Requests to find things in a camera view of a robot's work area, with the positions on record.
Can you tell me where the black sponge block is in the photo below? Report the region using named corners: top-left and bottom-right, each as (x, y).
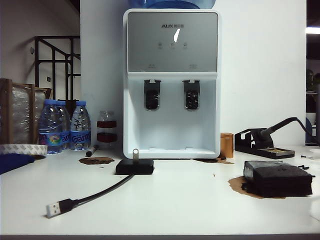
top-left (243, 160), bottom-right (313, 198)

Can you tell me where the black USB hub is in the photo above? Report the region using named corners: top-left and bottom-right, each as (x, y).
top-left (114, 158), bottom-right (155, 175)

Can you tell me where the white AUX water dispenser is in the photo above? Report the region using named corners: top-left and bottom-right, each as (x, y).
top-left (122, 8), bottom-right (222, 160)

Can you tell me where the dark grey dispenser tap paddle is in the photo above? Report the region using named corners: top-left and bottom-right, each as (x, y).
top-left (182, 79), bottom-right (201, 111)
top-left (143, 79), bottom-right (161, 111)

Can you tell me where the clear bottle with red bands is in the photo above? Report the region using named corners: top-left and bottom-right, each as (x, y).
top-left (96, 109), bottom-right (118, 149)

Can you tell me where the gold metal cylinder can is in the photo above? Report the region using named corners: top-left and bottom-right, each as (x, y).
top-left (219, 132), bottom-right (234, 159)

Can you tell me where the black marker pen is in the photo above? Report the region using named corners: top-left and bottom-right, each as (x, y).
top-left (85, 144), bottom-right (99, 157)

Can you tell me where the clear water bottle blue cap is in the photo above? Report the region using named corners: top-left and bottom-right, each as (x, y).
top-left (56, 100), bottom-right (72, 150)
top-left (38, 98), bottom-right (63, 154)
top-left (69, 100), bottom-right (91, 151)

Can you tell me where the black soldering iron stand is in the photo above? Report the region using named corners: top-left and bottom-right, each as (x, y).
top-left (234, 127), bottom-right (296, 160)

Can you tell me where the brown worn table patch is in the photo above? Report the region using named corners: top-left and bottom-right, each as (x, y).
top-left (228, 176), bottom-right (265, 200)

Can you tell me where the black soldering iron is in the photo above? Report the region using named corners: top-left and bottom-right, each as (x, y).
top-left (257, 116), bottom-right (301, 141)

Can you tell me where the blue water jug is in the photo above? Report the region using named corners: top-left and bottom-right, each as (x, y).
top-left (127, 0), bottom-right (217, 10)

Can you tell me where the black stair railing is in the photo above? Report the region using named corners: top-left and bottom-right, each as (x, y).
top-left (33, 35), bottom-right (81, 101)

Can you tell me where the white tape roll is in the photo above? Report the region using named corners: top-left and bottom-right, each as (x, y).
top-left (0, 143), bottom-right (48, 155)

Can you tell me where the blue cloth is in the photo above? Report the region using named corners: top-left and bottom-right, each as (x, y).
top-left (0, 153), bottom-right (35, 175)

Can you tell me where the black USB hub cable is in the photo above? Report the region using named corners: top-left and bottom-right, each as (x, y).
top-left (45, 173), bottom-right (136, 219)

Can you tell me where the wooden frame with plastic wrap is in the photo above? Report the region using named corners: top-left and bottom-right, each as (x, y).
top-left (0, 78), bottom-right (53, 145)

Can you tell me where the black soldering iron cord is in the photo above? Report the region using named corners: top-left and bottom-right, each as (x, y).
top-left (297, 117), bottom-right (320, 146)

